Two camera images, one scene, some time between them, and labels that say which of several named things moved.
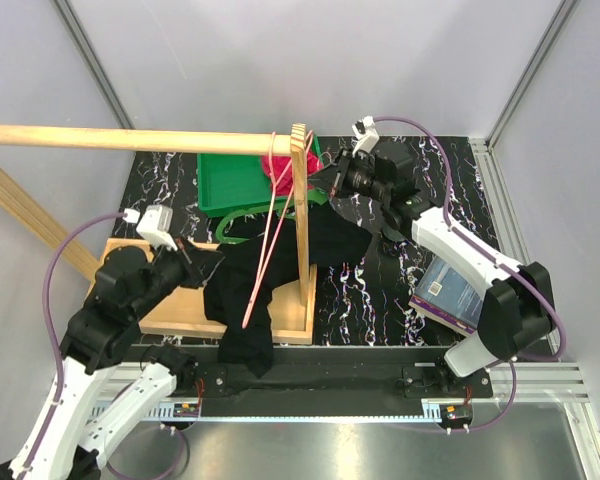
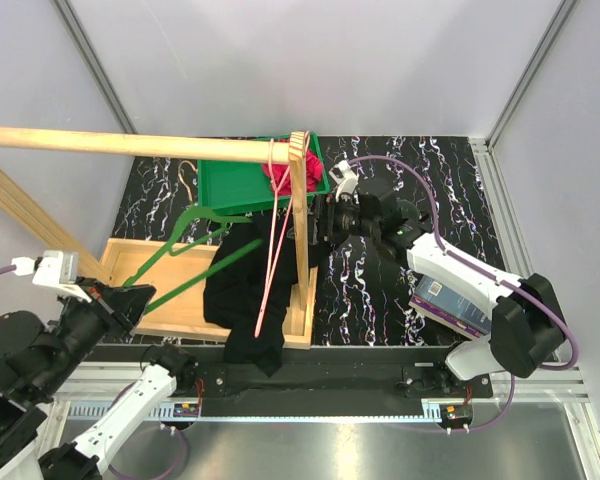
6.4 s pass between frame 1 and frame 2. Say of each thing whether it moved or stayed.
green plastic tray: stayed
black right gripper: moved
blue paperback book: stayed
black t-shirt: moved
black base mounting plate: stayed
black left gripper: moved
